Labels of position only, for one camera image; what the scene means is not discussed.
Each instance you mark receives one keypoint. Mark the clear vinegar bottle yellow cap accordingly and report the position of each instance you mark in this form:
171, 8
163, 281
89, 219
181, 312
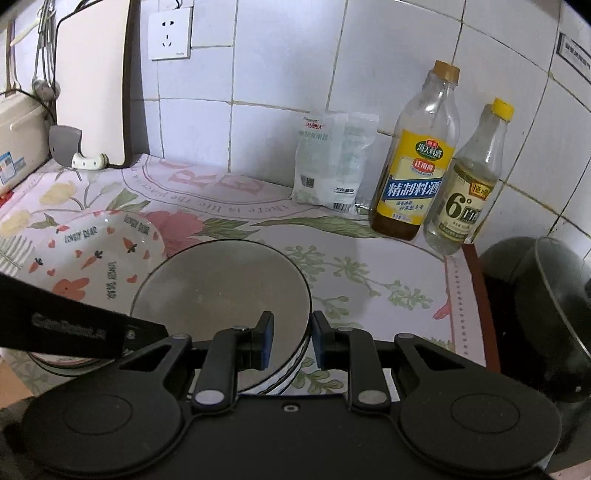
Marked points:
466, 203

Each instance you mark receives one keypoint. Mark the clear plastic seasoning bag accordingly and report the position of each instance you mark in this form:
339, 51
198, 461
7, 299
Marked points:
360, 161

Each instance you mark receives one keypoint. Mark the yellow label cooking wine bottle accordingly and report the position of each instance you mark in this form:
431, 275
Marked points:
411, 184

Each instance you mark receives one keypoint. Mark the dark cooking pot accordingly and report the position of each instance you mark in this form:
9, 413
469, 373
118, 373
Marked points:
526, 314

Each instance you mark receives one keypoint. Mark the white heart patterned plate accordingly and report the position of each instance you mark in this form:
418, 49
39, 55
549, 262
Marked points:
87, 258

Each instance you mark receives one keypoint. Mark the white salt bag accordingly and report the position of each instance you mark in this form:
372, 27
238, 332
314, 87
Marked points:
316, 161

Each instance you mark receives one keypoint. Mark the floral tablecloth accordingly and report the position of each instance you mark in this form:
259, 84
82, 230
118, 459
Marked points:
369, 277

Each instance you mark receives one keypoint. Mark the white wall socket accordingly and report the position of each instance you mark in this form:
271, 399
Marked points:
170, 34

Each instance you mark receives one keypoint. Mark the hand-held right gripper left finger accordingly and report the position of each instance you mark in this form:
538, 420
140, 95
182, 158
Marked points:
267, 339

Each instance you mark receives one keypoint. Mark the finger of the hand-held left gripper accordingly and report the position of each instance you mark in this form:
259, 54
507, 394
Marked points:
144, 334

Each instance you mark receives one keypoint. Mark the white cutting board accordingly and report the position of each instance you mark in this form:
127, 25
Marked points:
92, 83

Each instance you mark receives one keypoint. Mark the hanging metal ladles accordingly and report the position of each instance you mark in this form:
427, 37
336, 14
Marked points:
44, 69

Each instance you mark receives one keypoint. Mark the white rice cooker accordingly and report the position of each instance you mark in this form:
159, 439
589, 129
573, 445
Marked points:
21, 143

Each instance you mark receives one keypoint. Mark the wall sticker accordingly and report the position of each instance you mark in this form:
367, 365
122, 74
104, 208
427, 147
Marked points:
575, 50

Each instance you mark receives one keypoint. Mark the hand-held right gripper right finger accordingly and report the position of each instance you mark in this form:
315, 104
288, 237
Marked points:
319, 341

